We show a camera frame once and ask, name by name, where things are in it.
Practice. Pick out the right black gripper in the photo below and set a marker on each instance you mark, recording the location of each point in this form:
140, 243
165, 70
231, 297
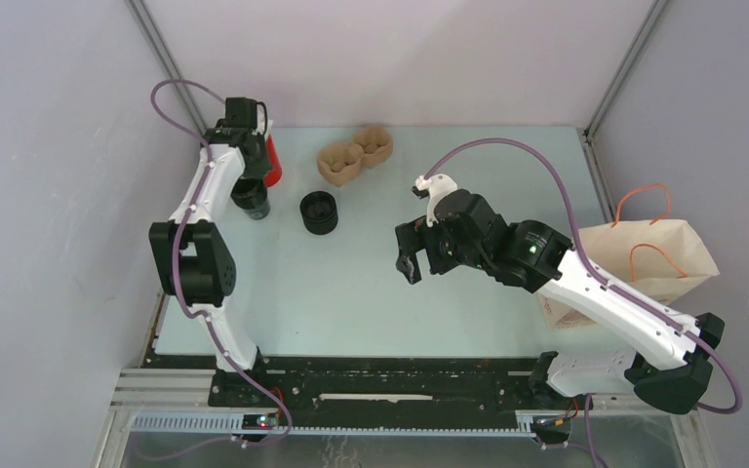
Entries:
417, 235

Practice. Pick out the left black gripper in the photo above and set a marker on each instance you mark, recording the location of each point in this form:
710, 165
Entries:
259, 140

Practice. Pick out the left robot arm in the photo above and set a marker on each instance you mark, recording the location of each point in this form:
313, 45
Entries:
193, 262

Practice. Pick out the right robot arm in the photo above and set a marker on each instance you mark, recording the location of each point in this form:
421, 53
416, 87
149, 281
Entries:
667, 362

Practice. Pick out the red cylindrical holder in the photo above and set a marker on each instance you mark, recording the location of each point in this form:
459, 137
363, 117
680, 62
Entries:
275, 174

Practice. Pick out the stack of black cups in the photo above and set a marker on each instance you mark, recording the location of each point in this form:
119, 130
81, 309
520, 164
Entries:
250, 195

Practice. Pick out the brown pulp cup carrier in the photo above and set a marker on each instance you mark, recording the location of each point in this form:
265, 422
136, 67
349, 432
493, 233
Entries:
341, 162

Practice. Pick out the stack of black lids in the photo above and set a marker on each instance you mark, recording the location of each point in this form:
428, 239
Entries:
319, 212

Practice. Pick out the beige paper bag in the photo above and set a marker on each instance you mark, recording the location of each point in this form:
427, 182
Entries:
663, 258

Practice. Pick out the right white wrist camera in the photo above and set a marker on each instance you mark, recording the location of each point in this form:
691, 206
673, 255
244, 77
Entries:
434, 189

